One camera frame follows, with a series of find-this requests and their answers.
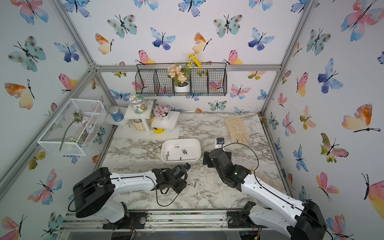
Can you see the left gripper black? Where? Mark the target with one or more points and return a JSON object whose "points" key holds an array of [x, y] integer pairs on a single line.
{"points": [[183, 185]]}

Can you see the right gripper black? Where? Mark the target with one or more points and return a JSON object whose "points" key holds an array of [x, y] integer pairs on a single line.
{"points": [[210, 163]]}

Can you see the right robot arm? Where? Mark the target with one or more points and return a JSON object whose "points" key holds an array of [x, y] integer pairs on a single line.
{"points": [[293, 218]]}

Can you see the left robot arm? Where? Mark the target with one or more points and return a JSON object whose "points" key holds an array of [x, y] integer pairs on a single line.
{"points": [[93, 196]]}

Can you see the white plastic storage box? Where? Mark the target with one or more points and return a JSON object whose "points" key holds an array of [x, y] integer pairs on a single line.
{"points": [[176, 156]]}

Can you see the beige work glove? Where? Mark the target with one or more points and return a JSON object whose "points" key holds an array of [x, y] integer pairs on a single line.
{"points": [[237, 130]]}

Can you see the yellow bottle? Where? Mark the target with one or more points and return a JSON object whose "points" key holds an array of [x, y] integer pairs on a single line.
{"points": [[157, 130]]}

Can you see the white tiered wooden shelf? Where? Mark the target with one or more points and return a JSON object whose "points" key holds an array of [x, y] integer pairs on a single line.
{"points": [[127, 130]]}

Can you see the beige jar under shelf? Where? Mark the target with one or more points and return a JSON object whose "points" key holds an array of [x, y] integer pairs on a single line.
{"points": [[139, 125]]}

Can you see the pink flowers in pot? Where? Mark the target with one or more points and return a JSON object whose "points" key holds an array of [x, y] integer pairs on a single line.
{"points": [[162, 112]]}

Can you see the green lidded jar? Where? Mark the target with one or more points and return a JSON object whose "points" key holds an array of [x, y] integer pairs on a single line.
{"points": [[138, 104]]}

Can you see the blue tin can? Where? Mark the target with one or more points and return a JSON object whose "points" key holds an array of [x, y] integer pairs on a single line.
{"points": [[116, 113]]}

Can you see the flower pot in basket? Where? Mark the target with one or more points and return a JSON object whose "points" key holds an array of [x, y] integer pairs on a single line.
{"points": [[181, 74]]}

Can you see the artificial pink flower stem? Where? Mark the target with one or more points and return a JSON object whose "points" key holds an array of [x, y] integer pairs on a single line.
{"points": [[79, 121]]}

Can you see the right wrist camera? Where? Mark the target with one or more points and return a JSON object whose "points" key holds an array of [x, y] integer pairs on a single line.
{"points": [[220, 143]]}

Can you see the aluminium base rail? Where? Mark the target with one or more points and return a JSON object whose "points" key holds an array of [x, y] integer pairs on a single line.
{"points": [[157, 220]]}

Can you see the black wire wall basket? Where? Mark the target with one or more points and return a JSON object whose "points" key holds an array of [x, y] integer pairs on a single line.
{"points": [[210, 81]]}

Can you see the white wire mesh cage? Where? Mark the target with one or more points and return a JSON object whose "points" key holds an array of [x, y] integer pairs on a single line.
{"points": [[93, 133]]}

